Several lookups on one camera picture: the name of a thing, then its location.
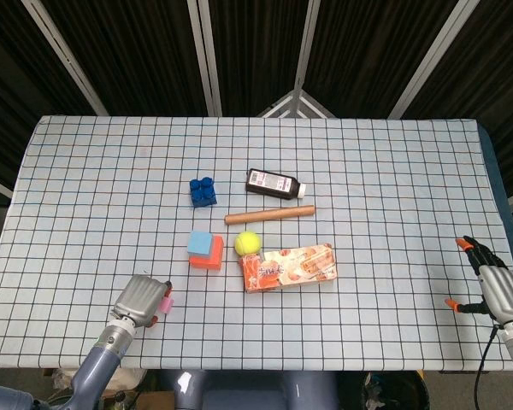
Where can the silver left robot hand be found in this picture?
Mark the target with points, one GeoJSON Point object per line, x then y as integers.
{"type": "Point", "coordinates": [139, 299]}

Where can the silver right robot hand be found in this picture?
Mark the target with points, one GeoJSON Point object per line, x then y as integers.
{"type": "Point", "coordinates": [506, 294]}

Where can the small pink foam cube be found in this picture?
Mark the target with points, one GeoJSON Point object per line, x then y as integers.
{"type": "Point", "coordinates": [166, 305]}

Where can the medium light blue foam cube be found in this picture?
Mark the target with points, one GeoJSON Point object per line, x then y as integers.
{"type": "Point", "coordinates": [200, 244]}

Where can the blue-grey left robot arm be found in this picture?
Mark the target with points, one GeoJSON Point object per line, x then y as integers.
{"type": "Point", "coordinates": [98, 367]}

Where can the crumpled white plastic bag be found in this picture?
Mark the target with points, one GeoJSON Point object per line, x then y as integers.
{"type": "Point", "coordinates": [128, 378]}

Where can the large orange foam cube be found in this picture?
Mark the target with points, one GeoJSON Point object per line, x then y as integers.
{"type": "Point", "coordinates": [216, 258]}

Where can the blue studded plastic brick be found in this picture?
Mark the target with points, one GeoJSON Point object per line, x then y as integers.
{"type": "Point", "coordinates": [203, 196]}

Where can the yellow tennis ball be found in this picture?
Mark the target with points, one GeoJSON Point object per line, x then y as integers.
{"type": "Point", "coordinates": [248, 243]}

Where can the black waste bin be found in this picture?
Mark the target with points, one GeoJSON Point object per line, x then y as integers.
{"type": "Point", "coordinates": [410, 393]}

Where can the blue-grey robot torso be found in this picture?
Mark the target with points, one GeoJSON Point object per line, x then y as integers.
{"type": "Point", "coordinates": [239, 393]}

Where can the orange egg roll box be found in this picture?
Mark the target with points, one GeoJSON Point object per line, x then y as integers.
{"type": "Point", "coordinates": [290, 269]}

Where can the brown cylindrical rod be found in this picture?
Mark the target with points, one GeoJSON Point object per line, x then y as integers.
{"type": "Point", "coordinates": [269, 214]}

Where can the checked light blue tablecloth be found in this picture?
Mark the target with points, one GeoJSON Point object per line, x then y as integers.
{"type": "Point", "coordinates": [367, 192]}

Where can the brown bottle white cap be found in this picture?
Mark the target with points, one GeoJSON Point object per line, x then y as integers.
{"type": "Point", "coordinates": [269, 183]}

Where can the dark ribbed screen panel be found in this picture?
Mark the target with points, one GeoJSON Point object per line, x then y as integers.
{"type": "Point", "coordinates": [367, 55]}
{"type": "Point", "coordinates": [256, 51]}
{"type": "Point", "coordinates": [496, 85]}
{"type": "Point", "coordinates": [8, 85]}
{"type": "Point", "coordinates": [132, 55]}

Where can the white metal screen foot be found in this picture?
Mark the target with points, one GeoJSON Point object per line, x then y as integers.
{"type": "Point", "coordinates": [296, 95]}

